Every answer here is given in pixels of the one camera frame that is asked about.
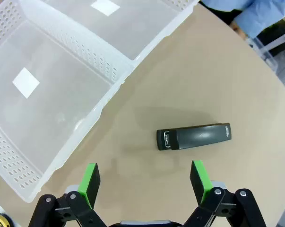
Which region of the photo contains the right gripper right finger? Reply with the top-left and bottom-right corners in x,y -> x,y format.
183,160 -> 267,227

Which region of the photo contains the black stapler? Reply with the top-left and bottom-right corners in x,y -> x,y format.
156,122 -> 233,151

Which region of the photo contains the person in blue shirt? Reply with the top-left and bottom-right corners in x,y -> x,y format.
200,0 -> 285,39

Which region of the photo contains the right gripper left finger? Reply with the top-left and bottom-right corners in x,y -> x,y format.
28,163 -> 110,227

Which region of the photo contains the white paper label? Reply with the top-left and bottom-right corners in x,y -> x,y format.
90,0 -> 121,17
12,67 -> 41,99

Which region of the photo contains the white perforated plastic basket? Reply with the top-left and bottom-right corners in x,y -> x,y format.
0,0 -> 135,204
18,0 -> 201,61

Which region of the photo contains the clear plastic storage box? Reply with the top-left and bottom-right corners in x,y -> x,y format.
247,30 -> 285,71

